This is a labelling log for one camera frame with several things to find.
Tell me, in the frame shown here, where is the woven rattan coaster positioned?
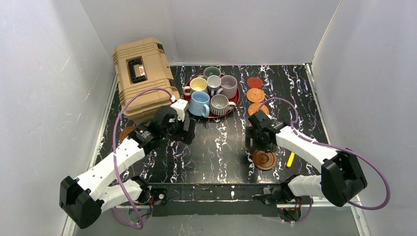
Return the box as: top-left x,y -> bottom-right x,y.
246,88 -> 265,103
247,103 -> 269,116

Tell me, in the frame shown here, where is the brown wooden coaster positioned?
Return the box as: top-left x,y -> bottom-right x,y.
252,150 -> 277,171

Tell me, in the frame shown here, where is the red round coaster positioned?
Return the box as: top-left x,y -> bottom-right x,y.
247,77 -> 263,89

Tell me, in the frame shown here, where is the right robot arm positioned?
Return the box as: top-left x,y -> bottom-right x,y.
245,111 -> 368,207

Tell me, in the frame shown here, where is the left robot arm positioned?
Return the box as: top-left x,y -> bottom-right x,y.
59,106 -> 196,229

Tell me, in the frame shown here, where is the light blue textured mug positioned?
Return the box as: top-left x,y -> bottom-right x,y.
189,91 -> 210,118

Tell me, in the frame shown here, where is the yellow marker pen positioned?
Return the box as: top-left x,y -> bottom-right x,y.
286,152 -> 295,168

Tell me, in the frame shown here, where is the grey ribbed mug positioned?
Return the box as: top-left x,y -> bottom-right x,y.
209,94 -> 236,116

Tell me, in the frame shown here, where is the cream yellow mug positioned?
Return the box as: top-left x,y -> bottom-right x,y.
182,77 -> 208,96

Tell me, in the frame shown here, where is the lilac textured mug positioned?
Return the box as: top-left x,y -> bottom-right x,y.
216,75 -> 238,99

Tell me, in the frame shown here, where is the grey printed mug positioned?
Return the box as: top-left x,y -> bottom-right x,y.
207,75 -> 221,97

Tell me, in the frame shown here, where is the tan plastic tool case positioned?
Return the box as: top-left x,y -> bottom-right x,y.
113,37 -> 180,124

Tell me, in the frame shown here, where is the sage green mug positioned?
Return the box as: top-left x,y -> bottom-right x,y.
203,66 -> 221,79

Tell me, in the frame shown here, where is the front aluminium frame rail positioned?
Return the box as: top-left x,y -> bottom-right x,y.
69,184 -> 363,209

